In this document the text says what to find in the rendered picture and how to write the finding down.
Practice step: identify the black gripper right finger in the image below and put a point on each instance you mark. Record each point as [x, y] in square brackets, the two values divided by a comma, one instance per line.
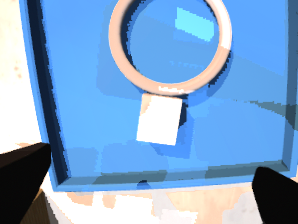
[276, 196]

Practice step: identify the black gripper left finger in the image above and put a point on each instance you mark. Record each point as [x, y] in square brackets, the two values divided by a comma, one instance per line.
[22, 172]

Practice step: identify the blue tray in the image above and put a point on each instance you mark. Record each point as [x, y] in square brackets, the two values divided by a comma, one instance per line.
[244, 119]

